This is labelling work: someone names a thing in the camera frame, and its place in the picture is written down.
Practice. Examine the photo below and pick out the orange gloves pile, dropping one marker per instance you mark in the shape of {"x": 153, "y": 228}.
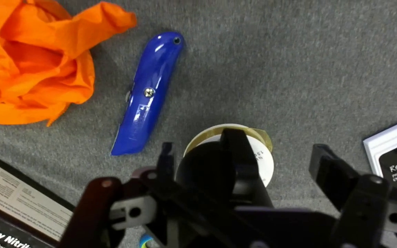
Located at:
{"x": 33, "y": 59}

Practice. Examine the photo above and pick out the black white-bordered picture frame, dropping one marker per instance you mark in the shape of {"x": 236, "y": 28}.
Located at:
{"x": 392, "y": 148}

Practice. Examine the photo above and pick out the black glove box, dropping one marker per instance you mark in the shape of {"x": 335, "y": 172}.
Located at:
{"x": 14, "y": 201}

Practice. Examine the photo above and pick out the white ribbon spool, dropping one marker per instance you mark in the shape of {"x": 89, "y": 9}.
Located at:
{"x": 265, "y": 161}

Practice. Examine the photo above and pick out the blue utility knife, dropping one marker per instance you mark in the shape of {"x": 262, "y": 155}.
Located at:
{"x": 151, "y": 90}

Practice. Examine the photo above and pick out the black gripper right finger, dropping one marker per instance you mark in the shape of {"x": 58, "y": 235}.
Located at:
{"x": 368, "y": 210}

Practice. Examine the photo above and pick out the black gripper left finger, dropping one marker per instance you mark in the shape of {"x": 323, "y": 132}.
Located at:
{"x": 102, "y": 206}

